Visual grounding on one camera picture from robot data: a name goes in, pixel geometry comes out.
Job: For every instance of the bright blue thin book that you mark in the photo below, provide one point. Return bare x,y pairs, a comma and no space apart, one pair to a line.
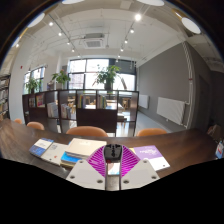
69,160

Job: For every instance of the narrow side window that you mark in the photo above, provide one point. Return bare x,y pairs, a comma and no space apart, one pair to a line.
37,72

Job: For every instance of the purple and white book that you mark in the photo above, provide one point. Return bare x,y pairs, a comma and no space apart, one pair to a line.
151,156

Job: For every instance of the large potted plant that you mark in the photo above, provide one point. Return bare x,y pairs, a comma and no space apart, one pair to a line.
106,76

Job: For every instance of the small white wall radiator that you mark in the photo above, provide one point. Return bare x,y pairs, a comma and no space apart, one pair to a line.
143,101

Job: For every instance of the orange chair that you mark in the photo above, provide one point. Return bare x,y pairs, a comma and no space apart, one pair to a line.
86,131
35,125
18,121
151,132

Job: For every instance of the medium potted plant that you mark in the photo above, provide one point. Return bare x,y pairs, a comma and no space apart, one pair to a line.
61,77

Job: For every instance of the ceiling air conditioner unit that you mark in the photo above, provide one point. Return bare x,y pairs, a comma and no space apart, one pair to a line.
94,41

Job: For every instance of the white wall pipes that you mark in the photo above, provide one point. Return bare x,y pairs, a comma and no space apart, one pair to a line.
188,83

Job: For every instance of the small black charger block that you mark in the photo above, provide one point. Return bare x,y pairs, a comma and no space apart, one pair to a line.
113,152

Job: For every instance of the tall wall bookshelf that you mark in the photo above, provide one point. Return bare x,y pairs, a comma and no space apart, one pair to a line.
4,98

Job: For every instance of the ceiling track spot lights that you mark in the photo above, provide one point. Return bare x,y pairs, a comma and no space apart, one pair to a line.
137,16

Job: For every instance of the large black-framed window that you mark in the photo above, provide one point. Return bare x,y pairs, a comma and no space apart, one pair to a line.
78,66

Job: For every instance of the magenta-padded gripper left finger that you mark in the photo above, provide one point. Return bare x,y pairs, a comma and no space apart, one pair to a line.
87,176

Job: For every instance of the dark blue book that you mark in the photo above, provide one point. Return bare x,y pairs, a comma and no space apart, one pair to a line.
40,146

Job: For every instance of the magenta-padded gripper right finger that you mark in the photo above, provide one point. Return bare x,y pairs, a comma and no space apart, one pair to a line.
138,176

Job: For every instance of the beige hardcover book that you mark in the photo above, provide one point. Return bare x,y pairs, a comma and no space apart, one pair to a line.
85,147

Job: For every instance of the dark wooden shelf unit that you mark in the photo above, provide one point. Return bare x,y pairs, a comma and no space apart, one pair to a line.
96,116

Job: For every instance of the large white wall radiator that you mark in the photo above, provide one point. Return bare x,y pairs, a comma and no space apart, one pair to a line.
170,110

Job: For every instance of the small potted plant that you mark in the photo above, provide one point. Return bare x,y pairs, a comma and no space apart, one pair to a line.
32,85

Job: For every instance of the round white ceiling lamps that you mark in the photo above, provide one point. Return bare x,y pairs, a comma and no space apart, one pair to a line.
191,25

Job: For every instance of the blue and white sign card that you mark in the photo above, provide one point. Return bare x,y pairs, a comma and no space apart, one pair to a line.
219,149

